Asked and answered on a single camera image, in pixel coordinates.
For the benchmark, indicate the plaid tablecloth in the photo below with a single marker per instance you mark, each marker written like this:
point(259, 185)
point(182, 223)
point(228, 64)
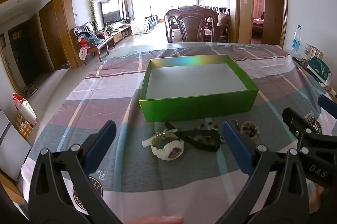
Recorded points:
point(105, 82)

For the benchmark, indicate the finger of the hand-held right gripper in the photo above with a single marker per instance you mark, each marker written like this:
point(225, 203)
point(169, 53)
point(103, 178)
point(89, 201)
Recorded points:
point(292, 120)
point(327, 105)

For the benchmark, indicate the white play fence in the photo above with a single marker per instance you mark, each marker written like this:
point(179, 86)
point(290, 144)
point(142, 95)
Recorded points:
point(143, 26)

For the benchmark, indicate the flat screen television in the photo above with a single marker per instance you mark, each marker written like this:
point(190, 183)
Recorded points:
point(111, 12)

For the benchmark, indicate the wooden armchair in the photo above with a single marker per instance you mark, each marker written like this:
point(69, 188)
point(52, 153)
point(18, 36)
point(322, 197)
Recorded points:
point(104, 45)

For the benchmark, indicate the plastic water bottle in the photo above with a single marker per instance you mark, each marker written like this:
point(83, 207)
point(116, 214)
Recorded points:
point(296, 41)

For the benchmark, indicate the white wristwatch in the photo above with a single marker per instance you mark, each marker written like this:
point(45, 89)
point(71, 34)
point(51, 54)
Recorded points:
point(158, 149)

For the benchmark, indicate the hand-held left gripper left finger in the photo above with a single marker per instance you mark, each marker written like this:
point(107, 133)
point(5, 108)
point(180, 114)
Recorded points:
point(101, 146)

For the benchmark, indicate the green vine garland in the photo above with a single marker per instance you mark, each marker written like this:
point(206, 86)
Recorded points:
point(92, 3)

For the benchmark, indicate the small printed cartons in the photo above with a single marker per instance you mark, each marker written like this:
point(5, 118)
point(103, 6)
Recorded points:
point(312, 51)

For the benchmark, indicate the pair of shoes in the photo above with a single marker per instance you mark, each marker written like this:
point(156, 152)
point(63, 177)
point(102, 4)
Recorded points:
point(31, 89)

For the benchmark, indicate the pile of clothes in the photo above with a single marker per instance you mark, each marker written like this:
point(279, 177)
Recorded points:
point(88, 38)

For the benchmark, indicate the dark entrance door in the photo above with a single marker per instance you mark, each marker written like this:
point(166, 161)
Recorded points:
point(25, 53)

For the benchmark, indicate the person's left hand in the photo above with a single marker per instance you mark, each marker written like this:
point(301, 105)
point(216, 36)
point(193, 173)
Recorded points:
point(155, 220)

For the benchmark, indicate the person's right hand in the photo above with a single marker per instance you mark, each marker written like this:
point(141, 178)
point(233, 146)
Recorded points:
point(317, 200)

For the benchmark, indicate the grey cabinet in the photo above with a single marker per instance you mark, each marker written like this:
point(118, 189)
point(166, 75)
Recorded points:
point(11, 137)

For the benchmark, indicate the black wristwatch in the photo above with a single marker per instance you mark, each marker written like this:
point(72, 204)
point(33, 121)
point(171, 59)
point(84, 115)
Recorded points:
point(201, 144)

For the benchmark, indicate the green cardboard box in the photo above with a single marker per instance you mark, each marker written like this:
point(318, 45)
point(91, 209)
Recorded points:
point(197, 108)

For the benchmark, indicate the patterned cardboard box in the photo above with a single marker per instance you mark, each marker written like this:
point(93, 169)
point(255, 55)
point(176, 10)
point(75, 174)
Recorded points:
point(24, 128)

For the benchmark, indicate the pink curtain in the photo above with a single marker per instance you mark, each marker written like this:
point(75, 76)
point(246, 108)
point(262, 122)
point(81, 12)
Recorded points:
point(258, 1)

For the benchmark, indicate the carved wooden dining chair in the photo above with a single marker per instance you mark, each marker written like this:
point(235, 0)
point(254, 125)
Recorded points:
point(191, 26)

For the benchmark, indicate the wooden television cabinet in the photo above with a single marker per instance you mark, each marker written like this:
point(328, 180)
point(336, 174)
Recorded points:
point(122, 33)

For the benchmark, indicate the wooden chair with cushion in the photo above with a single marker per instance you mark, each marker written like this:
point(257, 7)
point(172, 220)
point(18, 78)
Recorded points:
point(223, 23)

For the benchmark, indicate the green packaged box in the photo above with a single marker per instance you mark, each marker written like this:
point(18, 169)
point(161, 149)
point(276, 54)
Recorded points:
point(319, 70)

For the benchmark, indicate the red and white paper bag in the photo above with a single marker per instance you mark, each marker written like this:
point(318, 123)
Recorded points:
point(25, 108)

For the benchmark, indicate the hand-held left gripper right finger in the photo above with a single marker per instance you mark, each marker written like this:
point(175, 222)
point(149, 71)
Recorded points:
point(237, 147)

